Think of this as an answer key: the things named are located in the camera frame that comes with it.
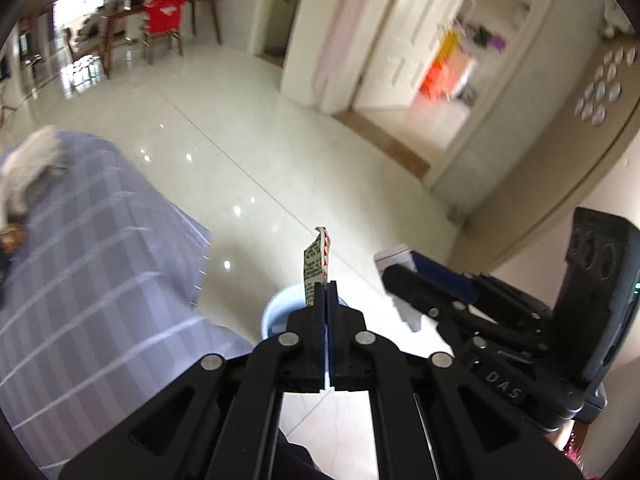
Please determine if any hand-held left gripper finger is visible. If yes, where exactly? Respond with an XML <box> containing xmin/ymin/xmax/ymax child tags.
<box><xmin>59</xmin><ymin>282</ymin><xmax>326</xmax><ymax>480</ymax></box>
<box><xmin>326</xmin><ymin>282</ymin><xmax>587</xmax><ymax>480</ymax></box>

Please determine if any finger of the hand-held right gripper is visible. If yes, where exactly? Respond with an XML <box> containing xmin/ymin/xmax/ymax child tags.
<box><xmin>381</xmin><ymin>264</ymin><xmax>546</xmax><ymax>356</ymax></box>
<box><xmin>407</xmin><ymin>251</ymin><xmax>553</xmax><ymax>323</ymax></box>

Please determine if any white plastic wrapper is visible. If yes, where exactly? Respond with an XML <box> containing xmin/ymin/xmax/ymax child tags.
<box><xmin>374</xmin><ymin>244</ymin><xmax>423</xmax><ymax>333</ymax></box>

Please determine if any white and blue bin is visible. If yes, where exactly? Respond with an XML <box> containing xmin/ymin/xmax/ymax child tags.
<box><xmin>261</xmin><ymin>282</ymin><xmax>351</xmax><ymax>341</ymax></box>

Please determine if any white wrapper red triangle edge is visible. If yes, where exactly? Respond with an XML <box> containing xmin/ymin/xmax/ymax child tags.
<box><xmin>301</xmin><ymin>226</ymin><xmax>333</xmax><ymax>307</ymax></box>

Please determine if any white paper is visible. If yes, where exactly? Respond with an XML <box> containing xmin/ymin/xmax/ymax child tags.
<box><xmin>0</xmin><ymin>125</ymin><xmax>66</xmax><ymax>226</ymax></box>

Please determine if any blue checked tablecloth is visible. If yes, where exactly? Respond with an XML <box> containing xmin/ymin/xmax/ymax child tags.
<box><xmin>0</xmin><ymin>130</ymin><xmax>256</xmax><ymax>480</ymax></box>

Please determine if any white panel door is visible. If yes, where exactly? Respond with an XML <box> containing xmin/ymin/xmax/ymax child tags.
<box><xmin>357</xmin><ymin>0</ymin><xmax>486</xmax><ymax>111</ymax></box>

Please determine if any wooden chair with shirt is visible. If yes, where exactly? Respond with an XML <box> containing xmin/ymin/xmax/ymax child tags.
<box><xmin>141</xmin><ymin>0</ymin><xmax>188</xmax><ymax>63</ymax></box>

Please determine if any red shirt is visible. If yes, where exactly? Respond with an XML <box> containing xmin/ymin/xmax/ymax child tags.
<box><xmin>142</xmin><ymin>0</ymin><xmax>188</xmax><ymax>33</ymax></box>

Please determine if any dark wooden dining table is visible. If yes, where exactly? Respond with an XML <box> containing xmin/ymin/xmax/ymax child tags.
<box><xmin>97</xmin><ymin>0</ymin><xmax>223</xmax><ymax>78</ymax></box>

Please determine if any wooden dining chair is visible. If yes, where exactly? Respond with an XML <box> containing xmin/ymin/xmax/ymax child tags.
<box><xmin>64</xmin><ymin>27</ymin><xmax>108</xmax><ymax>63</ymax></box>

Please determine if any group of round wall stickers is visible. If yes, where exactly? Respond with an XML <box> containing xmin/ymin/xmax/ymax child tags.
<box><xmin>575</xmin><ymin>47</ymin><xmax>638</xmax><ymax>123</ymax></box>

